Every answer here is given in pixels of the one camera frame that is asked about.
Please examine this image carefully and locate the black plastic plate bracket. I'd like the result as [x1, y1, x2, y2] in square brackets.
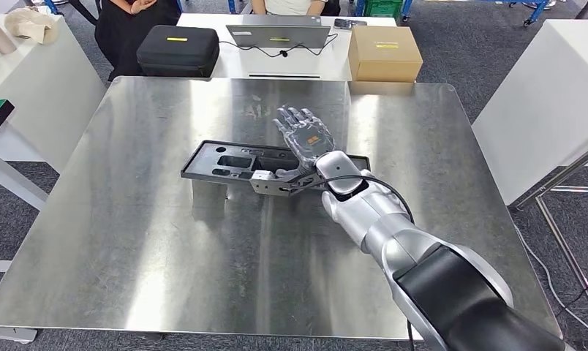
[180, 140, 372, 188]

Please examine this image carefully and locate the stainless steel workbench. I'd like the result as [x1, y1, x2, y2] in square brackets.
[0, 75, 565, 343]

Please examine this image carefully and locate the grey laptop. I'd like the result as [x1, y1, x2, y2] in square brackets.
[225, 14, 333, 50]

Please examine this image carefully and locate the tan cardboard box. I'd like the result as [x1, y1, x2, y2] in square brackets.
[347, 25, 424, 84]

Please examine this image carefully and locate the person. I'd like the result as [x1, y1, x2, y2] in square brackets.
[94, 0, 182, 81]
[250, 0, 342, 17]

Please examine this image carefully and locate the black hard carrying case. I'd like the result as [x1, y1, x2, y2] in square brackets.
[135, 25, 222, 79]

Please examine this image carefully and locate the green plastic crate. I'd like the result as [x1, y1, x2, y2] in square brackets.
[362, 0, 404, 20]

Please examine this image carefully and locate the white cabinet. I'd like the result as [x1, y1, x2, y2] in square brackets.
[472, 18, 588, 208]

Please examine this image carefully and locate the white side table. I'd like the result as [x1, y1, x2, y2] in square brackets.
[0, 12, 109, 174]

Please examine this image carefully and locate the beige crumpled cloth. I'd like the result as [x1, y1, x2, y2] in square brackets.
[4, 7, 59, 45]

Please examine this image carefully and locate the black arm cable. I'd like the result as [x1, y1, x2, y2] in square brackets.
[299, 174, 417, 351]

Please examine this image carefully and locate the black laptop cable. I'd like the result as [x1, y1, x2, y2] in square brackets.
[218, 32, 339, 59]

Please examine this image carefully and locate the black floor cable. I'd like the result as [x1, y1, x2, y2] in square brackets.
[512, 222, 588, 341]

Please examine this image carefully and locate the grey metal frame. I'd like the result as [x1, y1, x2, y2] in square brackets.
[509, 139, 588, 331]

